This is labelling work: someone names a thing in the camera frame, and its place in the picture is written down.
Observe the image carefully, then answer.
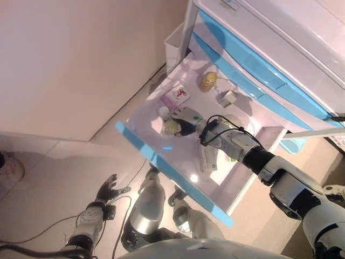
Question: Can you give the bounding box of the deep blue-front cart drawer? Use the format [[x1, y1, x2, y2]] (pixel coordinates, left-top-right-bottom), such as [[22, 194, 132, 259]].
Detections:
[[114, 51, 288, 229]]

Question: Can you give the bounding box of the blue white medicine box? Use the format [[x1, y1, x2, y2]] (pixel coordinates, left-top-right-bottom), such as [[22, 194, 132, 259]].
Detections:
[[199, 145, 219, 172]]

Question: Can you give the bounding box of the amber capsule bottle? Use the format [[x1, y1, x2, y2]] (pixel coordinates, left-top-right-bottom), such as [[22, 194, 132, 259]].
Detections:
[[198, 71, 218, 92]]

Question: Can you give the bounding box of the light tan shoe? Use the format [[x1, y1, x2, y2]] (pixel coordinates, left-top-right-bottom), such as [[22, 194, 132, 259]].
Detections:
[[0, 151, 25, 191]]

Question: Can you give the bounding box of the small white green box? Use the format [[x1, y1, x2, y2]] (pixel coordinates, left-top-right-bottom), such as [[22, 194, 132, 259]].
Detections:
[[217, 89, 238, 108]]

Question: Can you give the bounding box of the yellow bottle with white cap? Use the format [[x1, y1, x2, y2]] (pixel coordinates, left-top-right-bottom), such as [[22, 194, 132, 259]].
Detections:
[[158, 106, 181, 135]]

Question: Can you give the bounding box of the grey robot torso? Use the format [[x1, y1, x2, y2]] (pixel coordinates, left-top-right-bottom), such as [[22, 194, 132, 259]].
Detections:
[[123, 237, 286, 259]]

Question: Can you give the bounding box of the blue white cart drawer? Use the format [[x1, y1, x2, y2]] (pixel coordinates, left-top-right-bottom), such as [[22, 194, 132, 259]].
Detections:
[[198, 12, 337, 122], [191, 35, 313, 130]]

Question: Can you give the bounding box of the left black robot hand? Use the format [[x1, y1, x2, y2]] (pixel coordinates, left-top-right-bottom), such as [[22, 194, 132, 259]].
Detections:
[[95, 174, 132, 203]]

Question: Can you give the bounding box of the white side bin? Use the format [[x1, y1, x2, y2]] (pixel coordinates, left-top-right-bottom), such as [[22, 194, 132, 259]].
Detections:
[[164, 23, 187, 75]]

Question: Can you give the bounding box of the pink white medicine box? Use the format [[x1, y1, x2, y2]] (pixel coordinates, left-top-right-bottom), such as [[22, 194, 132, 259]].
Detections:
[[161, 84, 191, 108]]

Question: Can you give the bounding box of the clear bin with blue lid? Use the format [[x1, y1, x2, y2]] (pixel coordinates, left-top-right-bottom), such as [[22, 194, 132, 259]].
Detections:
[[279, 139, 307, 154]]

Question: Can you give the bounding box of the left silver robot leg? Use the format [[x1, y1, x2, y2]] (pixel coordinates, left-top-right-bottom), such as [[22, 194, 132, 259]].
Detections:
[[120, 167, 165, 253]]

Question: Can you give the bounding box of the thick black cable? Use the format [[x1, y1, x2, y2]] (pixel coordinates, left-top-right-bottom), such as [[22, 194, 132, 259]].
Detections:
[[0, 244, 91, 259]]

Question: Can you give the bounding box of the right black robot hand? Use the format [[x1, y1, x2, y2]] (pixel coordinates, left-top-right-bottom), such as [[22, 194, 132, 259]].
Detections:
[[171, 106, 207, 137]]

